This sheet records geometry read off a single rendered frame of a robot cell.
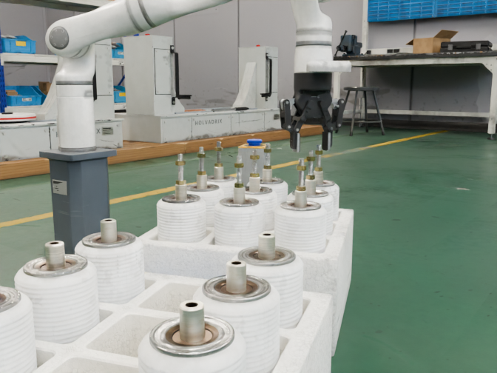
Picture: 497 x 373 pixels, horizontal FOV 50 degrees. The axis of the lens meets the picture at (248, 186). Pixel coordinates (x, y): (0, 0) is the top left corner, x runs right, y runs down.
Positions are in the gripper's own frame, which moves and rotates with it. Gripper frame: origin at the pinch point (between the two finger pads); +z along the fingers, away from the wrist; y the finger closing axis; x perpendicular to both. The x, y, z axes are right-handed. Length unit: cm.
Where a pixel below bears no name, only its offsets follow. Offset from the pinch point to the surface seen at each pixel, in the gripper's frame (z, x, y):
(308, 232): 13.8, 14.0, 8.0
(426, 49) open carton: -46, -330, -312
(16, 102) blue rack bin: 6, -515, 59
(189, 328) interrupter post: 9, 52, 41
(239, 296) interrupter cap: 10, 45, 34
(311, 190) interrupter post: 9.2, 1.1, 0.3
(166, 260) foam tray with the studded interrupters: 20.3, 0.8, 30.7
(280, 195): 12.6, -12.0, 0.8
